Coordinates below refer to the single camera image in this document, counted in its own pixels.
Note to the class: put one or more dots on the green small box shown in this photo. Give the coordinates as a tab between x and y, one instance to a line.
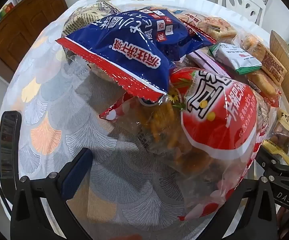
5	11

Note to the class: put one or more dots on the clear cracker packet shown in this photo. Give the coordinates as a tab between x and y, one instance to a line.
214	26

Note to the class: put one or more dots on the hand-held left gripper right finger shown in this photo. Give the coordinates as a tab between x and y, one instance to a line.
244	192

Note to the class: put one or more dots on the small blue snack bag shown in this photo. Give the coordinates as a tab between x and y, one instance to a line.
179	32

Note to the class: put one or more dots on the purple snack packet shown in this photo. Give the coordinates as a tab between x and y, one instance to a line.
209	63

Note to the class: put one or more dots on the black phone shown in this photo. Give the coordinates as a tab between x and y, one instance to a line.
9	142

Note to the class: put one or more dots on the scale pattern table mat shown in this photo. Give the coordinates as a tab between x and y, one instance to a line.
59	120

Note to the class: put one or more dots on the large blue snack bag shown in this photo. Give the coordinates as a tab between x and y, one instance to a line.
124	55

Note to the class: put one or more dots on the green white small packet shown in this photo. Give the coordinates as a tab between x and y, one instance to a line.
234	57

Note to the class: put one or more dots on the yellow peanut packet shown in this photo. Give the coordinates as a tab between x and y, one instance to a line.
284	132

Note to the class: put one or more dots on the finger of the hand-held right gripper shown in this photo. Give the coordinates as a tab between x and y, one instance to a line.
272	163

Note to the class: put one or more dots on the clear red label snack bag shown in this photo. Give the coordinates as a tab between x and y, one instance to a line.
217	120

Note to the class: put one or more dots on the brown label pastry packet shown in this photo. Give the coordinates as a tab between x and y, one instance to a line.
272	65

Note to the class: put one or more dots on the brown wooden cabinet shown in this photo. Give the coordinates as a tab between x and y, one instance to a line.
22	30

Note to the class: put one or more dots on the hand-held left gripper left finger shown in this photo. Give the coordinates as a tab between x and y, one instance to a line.
75	172

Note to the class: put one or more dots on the newspaper print snack bag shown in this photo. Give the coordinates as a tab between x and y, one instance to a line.
84	20

